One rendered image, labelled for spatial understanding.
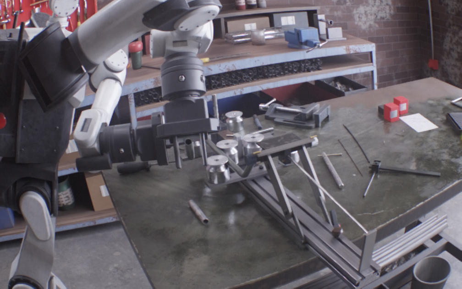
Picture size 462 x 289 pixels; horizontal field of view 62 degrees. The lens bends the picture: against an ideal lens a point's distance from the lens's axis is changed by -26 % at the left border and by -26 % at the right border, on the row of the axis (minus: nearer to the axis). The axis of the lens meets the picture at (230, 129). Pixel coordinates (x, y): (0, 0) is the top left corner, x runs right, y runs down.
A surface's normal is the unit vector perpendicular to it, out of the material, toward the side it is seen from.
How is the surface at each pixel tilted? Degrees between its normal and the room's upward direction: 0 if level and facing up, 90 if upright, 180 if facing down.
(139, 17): 107
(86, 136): 26
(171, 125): 60
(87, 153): 116
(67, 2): 95
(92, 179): 92
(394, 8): 90
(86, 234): 0
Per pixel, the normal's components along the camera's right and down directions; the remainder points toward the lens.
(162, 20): 0.08, 0.64
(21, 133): 0.48, 0.52
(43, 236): 0.26, 0.33
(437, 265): -0.73, 0.22
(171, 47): 0.22, -0.18
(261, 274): -0.09, -0.93
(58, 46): 0.74, -0.17
